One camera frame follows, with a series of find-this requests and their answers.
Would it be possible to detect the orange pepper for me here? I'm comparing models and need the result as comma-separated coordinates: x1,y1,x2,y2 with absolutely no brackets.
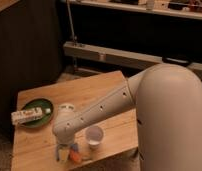
70,150,82,163

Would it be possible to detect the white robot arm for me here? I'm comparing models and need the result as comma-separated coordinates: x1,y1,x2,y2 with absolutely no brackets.
53,64,202,171

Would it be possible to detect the white ceramic cup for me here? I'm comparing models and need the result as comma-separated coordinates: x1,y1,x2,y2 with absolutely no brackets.
85,125,104,149

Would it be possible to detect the blue cloth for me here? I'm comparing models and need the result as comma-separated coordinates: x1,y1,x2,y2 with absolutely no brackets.
56,143,79,161

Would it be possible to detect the wooden side table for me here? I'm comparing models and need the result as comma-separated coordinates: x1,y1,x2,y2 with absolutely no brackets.
11,71,137,171

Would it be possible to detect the green round plate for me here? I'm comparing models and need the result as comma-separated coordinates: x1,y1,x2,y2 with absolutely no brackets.
20,98,56,129

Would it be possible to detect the grey metal rail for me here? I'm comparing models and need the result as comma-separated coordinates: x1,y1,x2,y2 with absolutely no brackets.
63,40,202,82

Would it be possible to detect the black handle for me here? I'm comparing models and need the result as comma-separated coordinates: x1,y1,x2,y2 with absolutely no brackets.
162,57,192,67

